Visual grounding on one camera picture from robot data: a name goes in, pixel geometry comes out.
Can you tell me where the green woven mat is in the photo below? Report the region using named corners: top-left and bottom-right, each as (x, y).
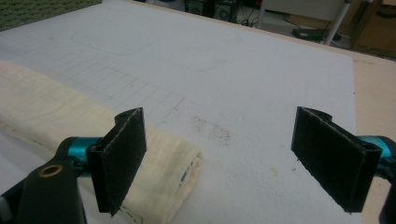
top-left (0, 0), bottom-right (103, 33)

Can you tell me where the brown cardboard box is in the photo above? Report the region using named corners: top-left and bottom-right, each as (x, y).
top-left (349, 0), bottom-right (396, 59)

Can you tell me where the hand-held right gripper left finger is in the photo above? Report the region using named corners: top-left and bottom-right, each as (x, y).
top-left (86, 106), bottom-right (148, 217)

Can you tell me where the white metal stand pole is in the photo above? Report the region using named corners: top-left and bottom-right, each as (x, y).
top-left (324, 0), bottom-right (354, 46)

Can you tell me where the white checked table cloth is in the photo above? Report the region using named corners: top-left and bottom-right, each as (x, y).
top-left (0, 0), bottom-right (363, 224)

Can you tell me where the cream cloth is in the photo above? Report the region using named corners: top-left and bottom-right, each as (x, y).
top-left (0, 60), bottom-right (204, 224)

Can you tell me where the black computer tower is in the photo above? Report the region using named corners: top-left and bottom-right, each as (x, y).
top-left (185, 0), bottom-right (240, 23)

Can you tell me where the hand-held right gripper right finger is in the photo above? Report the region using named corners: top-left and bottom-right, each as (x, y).
top-left (290, 105), bottom-right (383, 214)

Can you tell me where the black device on floor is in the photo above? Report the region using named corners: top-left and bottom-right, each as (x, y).
top-left (291, 27), bottom-right (342, 43)

